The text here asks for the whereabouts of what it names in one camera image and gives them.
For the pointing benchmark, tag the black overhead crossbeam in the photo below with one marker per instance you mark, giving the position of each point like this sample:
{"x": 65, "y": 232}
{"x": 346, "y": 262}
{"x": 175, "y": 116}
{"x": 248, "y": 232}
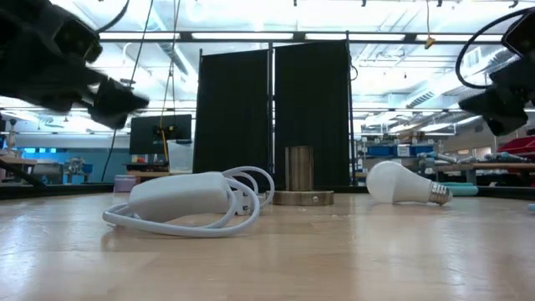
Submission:
{"x": 299, "y": 37}

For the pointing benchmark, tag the white lightbulb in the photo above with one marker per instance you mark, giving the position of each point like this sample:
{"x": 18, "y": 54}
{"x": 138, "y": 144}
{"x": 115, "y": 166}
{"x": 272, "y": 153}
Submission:
{"x": 393, "y": 182}

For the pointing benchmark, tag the teal calculator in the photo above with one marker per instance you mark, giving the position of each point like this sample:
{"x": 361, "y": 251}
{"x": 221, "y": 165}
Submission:
{"x": 464, "y": 190}

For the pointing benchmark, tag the yellow hanging tag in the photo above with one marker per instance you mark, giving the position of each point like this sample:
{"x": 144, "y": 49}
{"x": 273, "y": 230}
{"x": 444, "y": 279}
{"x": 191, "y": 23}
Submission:
{"x": 429, "y": 42}

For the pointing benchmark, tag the translucent plastic bin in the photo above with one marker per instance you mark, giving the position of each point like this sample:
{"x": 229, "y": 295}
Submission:
{"x": 180, "y": 159}

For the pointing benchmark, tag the wooden workbench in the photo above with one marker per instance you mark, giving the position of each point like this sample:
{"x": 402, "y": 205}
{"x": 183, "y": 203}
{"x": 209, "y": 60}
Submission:
{"x": 16, "y": 161}
{"x": 501, "y": 166}

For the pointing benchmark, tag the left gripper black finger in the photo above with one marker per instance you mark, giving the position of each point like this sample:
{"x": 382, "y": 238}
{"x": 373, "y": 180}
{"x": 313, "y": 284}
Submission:
{"x": 117, "y": 104}

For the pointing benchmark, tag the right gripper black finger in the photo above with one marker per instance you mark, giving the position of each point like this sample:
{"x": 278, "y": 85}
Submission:
{"x": 499, "y": 113}

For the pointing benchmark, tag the blue storage bins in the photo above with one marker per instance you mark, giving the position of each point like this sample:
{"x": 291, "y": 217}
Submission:
{"x": 380, "y": 150}

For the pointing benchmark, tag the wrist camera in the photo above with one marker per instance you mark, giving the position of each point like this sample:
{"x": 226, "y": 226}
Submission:
{"x": 79, "y": 39}
{"x": 522, "y": 37}

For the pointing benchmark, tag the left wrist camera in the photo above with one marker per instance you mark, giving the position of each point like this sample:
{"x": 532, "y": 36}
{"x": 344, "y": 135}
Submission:
{"x": 79, "y": 39}

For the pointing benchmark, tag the brass lamp socket base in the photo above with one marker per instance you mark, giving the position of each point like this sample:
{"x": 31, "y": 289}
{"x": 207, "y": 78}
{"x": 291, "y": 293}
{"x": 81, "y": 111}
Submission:
{"x": 299, "y": 167}

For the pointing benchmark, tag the black monitor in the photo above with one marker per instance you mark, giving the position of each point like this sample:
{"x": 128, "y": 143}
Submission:
{"x": 144, "y": 134}

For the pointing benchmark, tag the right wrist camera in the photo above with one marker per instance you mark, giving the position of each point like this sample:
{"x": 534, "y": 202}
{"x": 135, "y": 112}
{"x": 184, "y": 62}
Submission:
{"x": 522, "y": 37}

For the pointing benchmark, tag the red storage bin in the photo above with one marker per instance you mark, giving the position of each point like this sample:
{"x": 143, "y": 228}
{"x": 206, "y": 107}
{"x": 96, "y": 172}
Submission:
{"x": 520, "y": 147}

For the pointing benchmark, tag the low cluttered shelf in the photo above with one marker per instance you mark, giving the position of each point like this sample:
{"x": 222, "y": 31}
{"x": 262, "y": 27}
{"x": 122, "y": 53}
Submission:
{"x": 146, "y": 167}

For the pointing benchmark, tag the black aluminium table frame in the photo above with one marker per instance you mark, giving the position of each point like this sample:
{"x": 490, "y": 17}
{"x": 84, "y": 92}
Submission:
{"x": 62, "y": 191}

